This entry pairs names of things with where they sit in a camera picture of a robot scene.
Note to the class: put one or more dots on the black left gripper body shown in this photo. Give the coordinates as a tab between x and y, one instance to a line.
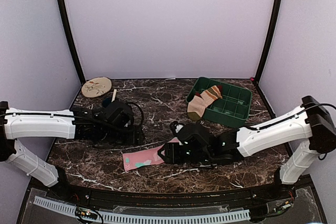
113	137

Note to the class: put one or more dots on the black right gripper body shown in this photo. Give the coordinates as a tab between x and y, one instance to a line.
181	157

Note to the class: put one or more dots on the pink patterned sock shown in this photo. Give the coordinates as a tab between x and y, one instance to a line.
142	158

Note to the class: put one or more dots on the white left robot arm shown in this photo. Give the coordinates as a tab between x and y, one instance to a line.
80	123

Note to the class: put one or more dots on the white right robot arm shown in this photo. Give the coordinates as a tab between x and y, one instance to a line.
310	122

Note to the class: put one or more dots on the dark blue mug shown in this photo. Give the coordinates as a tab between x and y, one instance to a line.
106	102

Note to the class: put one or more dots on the wooden stick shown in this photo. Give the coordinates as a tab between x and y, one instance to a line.
114	95

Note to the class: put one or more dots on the beige striped sock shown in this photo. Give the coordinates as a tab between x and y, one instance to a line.
197	106

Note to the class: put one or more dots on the beige embroidered round coaster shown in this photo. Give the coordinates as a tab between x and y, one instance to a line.
96	87

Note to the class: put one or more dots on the green compartment tray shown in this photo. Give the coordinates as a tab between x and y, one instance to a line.
231	110

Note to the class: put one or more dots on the black front rail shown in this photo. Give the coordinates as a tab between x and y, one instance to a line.
107	198

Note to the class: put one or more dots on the left black frame post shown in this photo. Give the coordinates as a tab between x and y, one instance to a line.
70	40

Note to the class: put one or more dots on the black frame post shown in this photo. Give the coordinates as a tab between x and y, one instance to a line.
70	40
268	41

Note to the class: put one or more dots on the right black frame post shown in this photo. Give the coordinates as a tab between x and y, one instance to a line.
268	41

